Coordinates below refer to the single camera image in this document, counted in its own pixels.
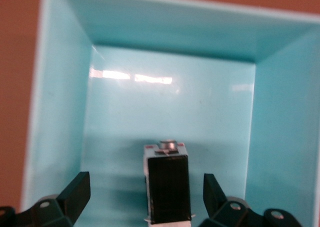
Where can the white jeep toy black roof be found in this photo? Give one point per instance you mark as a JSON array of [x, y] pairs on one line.
[[167, 182]]

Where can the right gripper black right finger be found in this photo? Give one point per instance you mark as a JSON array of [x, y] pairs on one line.
[[212, 194]]

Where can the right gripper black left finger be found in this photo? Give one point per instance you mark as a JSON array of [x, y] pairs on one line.
[[72, 194]]

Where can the turquoise plastic bin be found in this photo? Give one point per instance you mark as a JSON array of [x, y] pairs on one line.
[[175, 99]]

